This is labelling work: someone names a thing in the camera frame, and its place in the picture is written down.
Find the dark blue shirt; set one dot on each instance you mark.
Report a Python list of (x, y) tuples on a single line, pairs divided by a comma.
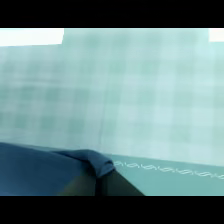
[(36, 170)]

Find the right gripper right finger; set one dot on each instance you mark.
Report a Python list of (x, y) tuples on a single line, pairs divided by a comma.
[(116, 185)]

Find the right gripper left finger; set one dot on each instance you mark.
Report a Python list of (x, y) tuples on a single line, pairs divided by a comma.
[(80, 186)]

